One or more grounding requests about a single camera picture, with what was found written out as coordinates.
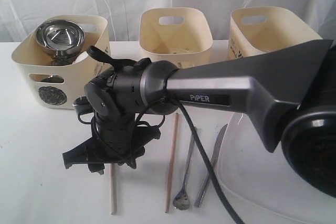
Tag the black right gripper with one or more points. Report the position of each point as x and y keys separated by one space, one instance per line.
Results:
x=112 y=142

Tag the wooden chopstick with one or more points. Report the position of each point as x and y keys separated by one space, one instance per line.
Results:
x=113 y=187
x=171 y=164

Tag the cream bin with triangle mark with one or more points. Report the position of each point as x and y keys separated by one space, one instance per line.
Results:
x=180 y=35

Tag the stainless steel bowl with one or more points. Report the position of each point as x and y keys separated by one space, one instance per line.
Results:
x=62 y=40

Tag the white rectangular plate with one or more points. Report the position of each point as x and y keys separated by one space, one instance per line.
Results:
x=261 y=186

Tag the long steel spoon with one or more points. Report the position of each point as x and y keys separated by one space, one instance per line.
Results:
x=181 y=200

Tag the steel mug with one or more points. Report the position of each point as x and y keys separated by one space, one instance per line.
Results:
x=53 y=79

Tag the white ceramic bowl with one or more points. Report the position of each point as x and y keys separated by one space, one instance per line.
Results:
x=81 y=57

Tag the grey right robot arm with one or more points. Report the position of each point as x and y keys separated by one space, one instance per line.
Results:
x=289 y=96

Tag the cream bin with circle mark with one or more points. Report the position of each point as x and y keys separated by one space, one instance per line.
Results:
x=34 y=64

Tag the cream bin with square mark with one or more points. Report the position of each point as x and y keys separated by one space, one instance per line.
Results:
x=260 y=30

